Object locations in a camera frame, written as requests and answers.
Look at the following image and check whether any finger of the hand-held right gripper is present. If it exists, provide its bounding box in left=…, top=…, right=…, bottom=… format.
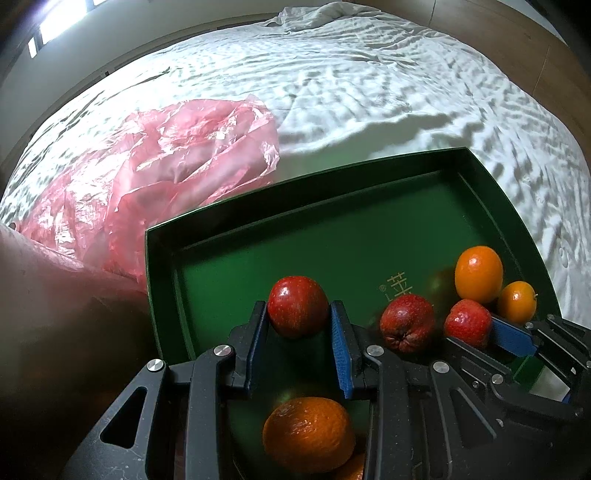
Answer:
left=442, top=336, right=571, bottom=416
left=490, top=314, right=591, bottom=370

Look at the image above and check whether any crumpled white cloth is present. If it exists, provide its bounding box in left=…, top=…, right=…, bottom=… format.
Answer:
left=263, top=1, right=384, bottom=32

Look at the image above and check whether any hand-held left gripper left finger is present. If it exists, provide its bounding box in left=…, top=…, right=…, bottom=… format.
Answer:
left=60, top=300, right=269, bottom=480

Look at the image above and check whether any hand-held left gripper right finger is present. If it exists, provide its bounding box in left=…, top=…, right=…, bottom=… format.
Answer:
left=329, top=300, right=509, bottom=480

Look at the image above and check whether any white bed sheet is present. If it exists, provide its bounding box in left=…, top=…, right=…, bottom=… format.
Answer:
left=0, top=2, right=591, bottom=402

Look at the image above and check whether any green tray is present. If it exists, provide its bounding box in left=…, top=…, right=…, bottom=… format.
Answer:
left=145, top=147, right=563, bottom=480

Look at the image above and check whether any window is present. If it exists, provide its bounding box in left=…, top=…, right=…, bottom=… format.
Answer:
left=25, top=0, right=112, bottom=58

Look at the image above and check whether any pink plastic sheet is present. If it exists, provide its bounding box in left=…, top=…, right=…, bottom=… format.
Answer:
left=18, top=95, right=281, bottom=282

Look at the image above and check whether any small red apple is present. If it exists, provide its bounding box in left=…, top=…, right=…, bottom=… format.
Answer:
left=444, top=299, right=493, bottom=349

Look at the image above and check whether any small orange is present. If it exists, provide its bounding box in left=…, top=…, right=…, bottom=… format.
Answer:
left=497, top=281, right=539, bottom=325

